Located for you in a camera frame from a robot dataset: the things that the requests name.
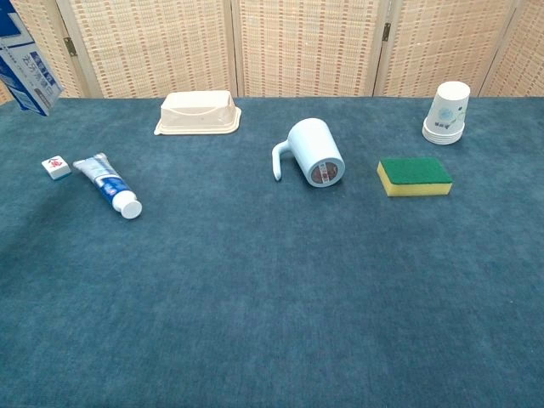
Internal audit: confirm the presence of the stack of white paper cups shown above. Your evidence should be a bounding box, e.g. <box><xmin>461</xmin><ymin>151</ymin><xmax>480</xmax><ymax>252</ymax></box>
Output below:
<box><xmin>422</xmin><ymin>81</ymin><xmax>472</xmax><ymax>146</ymax></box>

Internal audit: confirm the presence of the cream plastic food container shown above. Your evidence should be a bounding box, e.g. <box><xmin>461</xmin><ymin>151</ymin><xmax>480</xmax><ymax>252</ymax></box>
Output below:
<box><xmin>153</xmin><ymin>89</ymin><xmax>242</xmax><ymax>137</ymax></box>

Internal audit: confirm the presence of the blue tablecloth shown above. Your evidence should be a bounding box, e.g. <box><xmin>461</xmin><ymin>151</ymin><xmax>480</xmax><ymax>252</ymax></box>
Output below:
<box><xmin>0</xmin><ymin>96</ymin><xmax>544</xmax><ymax>408</ymax></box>

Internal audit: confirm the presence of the white mahjong tile red print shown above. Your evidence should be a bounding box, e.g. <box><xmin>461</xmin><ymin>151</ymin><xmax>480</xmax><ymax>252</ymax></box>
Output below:
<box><xmin>41</xmin><ymin>155</ymin><xmax>71</xmax><ymax>181</ymax></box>

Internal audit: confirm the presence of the woven bamboo folding screen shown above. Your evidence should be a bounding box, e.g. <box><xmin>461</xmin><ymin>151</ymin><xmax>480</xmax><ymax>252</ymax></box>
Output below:
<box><xmin>0</xmin><ymin>0</ymin><xmax>544</xmax><ymax>105</ymax></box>

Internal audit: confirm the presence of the blue white toothpaste tube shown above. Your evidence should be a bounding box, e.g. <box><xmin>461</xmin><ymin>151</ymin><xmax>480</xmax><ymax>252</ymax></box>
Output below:
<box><xmin>72</xmin><ymin>152</ymin><xmax>144</xmax><ymax>220</ymax></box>

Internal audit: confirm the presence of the green yellow sponge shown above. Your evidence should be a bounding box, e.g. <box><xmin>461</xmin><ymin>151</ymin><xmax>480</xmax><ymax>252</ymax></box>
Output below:
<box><xmin>377</xmin><ymin>157</ymin><xmax>454</xmax><ymax>198</ymax></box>

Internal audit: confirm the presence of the blue white toothpaste box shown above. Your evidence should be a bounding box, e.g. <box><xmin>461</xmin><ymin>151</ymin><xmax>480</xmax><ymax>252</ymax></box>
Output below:
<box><xmin>0</xmin><ymin>0</ymin><xmax>65</xmax><ymax>117</ymax></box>

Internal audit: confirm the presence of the light blue plastic mug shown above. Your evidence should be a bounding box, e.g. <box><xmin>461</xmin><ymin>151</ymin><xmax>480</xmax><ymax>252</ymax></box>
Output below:
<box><xmin>271</xmin><ymin>117</ymin><xmax>346</xmax><ymax>189</ymax></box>

